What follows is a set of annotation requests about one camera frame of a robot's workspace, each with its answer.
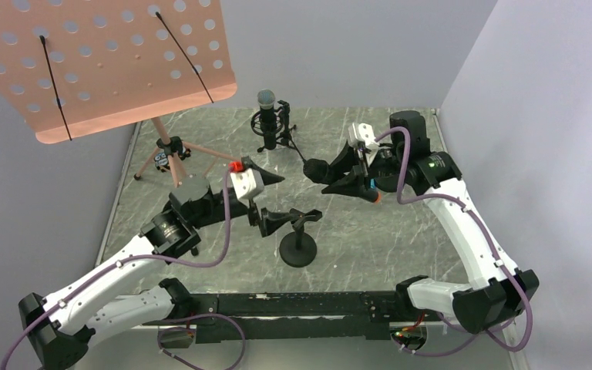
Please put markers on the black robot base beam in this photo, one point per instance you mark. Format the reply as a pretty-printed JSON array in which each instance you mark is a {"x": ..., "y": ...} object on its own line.
[{"x": 372, "y": 315}]

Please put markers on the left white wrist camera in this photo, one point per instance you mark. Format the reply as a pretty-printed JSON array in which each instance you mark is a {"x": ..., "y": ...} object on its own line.
[{"x": 246, "y": 181}]

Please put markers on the black shock mount tripod stand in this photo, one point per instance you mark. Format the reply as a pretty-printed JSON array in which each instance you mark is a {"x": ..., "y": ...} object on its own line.
[{"x": 284, "y": 131}]

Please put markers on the black microphone orange end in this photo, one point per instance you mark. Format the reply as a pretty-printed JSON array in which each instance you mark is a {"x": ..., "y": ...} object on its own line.
[{"x": 316, "y": 171}]

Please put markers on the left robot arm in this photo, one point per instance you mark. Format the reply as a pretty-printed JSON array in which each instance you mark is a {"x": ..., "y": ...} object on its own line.
[{"x": 62, "y": 326}]

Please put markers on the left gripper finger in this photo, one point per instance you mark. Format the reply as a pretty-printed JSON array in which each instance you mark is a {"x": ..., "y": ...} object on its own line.
[
  {"x": 270, "y": 221},
  {"x": 267, "y": 177}
]

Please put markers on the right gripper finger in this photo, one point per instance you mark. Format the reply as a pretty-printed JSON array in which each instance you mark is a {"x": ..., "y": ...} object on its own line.
[
  {"x": 348, "y": 161},
  {"x": 351, "y": 185}
]

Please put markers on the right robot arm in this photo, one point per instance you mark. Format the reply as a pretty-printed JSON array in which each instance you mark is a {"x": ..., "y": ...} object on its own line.
[{"x": 496, "y": 290}]

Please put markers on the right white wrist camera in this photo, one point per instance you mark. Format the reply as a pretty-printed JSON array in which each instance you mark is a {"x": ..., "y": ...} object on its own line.
[{"x": 362, "y": 135}]

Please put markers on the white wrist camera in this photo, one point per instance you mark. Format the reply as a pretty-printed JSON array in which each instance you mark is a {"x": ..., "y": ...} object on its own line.
[
  {"x": 246, "y": 181},
  {"x": 362, "y": 135}
]

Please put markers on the black microphone silver grille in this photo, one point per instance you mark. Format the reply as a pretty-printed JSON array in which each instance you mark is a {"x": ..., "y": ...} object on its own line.
[{"x": 267, "y": 119}]

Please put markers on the pink perforated music stand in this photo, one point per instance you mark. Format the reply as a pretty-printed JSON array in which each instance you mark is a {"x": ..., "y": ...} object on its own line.
[{"x": 75, "y": 68}]

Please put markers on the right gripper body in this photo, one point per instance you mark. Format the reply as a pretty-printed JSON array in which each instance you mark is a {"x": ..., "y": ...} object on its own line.
[{"x": 359, "y": 170}]

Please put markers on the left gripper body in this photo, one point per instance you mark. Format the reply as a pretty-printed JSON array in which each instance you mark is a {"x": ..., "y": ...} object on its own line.
[{"x": 254, "y": 203}]

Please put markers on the black round-base mic stand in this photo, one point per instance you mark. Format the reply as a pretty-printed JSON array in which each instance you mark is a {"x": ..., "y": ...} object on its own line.
[{"x": 298, "y": 249}]

